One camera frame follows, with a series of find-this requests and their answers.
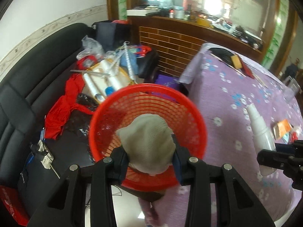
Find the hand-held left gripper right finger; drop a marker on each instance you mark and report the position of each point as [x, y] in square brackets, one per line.
[178, 165]

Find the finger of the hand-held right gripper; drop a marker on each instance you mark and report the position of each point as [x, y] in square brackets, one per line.
[284, 158]

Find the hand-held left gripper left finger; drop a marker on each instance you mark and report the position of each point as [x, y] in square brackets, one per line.
[122, 164]

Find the white knit glove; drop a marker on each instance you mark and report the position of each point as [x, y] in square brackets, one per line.
[149, 141]

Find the white spray bottle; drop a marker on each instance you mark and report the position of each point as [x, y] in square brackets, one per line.
[260, 127]

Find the red plastic basket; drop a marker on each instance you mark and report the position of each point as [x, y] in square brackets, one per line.
[113, 113]

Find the black plastic bag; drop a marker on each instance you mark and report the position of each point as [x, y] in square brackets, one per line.
[80, 115]

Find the blue bottle cap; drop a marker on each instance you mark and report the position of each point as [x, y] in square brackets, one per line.
[109, 91]

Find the white power strip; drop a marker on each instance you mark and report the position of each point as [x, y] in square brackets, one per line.
[46, 156]

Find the purple floral tablecloth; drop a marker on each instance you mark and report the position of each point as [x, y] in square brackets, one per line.
[224, 99]

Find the red cloth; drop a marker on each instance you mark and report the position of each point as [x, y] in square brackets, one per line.
[61, 108]

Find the purple box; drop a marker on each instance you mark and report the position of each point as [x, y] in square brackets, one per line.
[165, 81]

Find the dark jacket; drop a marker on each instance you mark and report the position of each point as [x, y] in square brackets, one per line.
[291, 72]

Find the dark blue box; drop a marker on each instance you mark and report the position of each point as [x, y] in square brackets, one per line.
[35, 182]

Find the white film rolls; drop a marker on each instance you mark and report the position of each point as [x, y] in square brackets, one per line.
[104, 75]

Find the dark red packet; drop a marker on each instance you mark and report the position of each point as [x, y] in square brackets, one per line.
[247, 68]

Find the clear plastic tube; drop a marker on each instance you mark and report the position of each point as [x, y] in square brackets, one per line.
[129, 61]

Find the blue cloth bag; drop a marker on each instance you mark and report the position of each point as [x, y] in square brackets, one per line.
[132, 61]

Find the yellow sponge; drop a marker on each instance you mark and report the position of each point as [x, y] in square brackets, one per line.
[235, 61]

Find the red box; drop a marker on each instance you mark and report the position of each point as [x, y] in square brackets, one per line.
[11, 205]

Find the clear plastic bag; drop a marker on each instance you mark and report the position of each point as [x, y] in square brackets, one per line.
[91, 47]

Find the black leather sofa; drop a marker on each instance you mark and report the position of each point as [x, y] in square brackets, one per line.
[28, 75]

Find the cluttered wooden counter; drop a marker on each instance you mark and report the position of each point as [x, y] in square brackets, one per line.
[180, 35]

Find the dark navy bag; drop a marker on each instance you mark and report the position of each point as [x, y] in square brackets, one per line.
[109, 34]

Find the green bamboo wall sticker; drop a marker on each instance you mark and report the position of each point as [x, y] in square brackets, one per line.
[275, 45]

